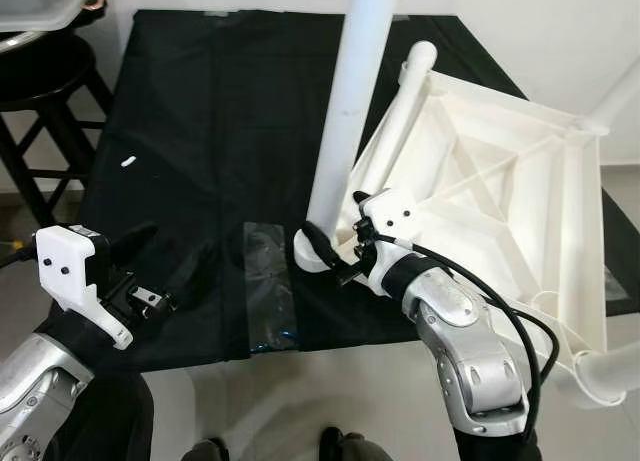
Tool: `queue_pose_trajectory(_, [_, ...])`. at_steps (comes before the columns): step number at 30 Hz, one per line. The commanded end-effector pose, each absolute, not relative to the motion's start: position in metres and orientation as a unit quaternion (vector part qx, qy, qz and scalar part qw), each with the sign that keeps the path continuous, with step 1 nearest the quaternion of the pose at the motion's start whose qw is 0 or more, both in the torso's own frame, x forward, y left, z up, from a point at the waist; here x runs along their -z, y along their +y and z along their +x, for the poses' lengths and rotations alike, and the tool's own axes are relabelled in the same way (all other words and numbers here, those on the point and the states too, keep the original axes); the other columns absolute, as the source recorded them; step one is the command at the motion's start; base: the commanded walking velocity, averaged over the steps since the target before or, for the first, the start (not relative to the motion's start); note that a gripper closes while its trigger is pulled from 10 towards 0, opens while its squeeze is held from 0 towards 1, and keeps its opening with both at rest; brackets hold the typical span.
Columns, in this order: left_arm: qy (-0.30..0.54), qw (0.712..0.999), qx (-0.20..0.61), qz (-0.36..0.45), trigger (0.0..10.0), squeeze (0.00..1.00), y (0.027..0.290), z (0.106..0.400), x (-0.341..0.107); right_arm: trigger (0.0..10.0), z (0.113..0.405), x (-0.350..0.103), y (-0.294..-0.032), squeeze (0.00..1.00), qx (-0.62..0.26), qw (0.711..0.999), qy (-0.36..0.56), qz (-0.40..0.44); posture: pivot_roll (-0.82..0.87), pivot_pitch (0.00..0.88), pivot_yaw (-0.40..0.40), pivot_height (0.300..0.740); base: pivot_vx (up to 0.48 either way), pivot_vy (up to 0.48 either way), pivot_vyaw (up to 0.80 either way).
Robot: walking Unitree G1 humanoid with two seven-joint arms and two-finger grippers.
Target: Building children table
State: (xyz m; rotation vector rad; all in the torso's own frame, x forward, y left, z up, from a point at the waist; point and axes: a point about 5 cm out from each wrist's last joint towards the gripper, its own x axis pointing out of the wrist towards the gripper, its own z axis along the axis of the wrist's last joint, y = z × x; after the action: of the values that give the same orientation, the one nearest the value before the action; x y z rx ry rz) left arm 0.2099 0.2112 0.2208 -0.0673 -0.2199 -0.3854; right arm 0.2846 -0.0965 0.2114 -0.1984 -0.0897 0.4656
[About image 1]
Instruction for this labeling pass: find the grey robot foot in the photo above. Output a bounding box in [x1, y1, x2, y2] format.
[185, 436, 232, 461]
[318, 426, 397, 461]

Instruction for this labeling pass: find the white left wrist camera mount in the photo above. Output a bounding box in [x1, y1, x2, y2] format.
[35, 224, 136, 350]

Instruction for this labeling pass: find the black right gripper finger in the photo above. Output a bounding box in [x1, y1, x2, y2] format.
[302, 220, 347, 273]

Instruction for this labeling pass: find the crumpled clear tape patch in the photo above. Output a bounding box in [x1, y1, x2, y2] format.
[600, 261, 640, 302]

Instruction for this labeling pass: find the black round basin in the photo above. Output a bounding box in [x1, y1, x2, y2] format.
[0, 0, 109, 57]

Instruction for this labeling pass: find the black wooden stool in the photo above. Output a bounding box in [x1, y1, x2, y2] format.
[0, 31, 117, 198]

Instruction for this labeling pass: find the grey robot left foot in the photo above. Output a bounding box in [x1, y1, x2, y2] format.
[185, 436, 232, 461]

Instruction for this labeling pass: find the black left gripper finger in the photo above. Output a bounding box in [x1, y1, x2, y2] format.
[107, 220, 162, 273]
[169, 245, 218, 308]

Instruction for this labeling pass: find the grey robot right foot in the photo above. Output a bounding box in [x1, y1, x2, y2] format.
[318, 426, 397, 461]

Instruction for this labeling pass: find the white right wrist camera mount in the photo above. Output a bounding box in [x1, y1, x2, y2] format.
[355, 189, 422, 295]

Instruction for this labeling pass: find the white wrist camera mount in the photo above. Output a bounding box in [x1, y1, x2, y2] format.
[35, 224, 136, 350]
[355, 189, 422, 295]

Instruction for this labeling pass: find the black table cloth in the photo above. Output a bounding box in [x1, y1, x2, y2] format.
[60, 9, 640, 461]

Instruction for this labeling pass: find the clear tape strip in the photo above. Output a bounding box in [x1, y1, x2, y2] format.
[243, 221, 302, 355]

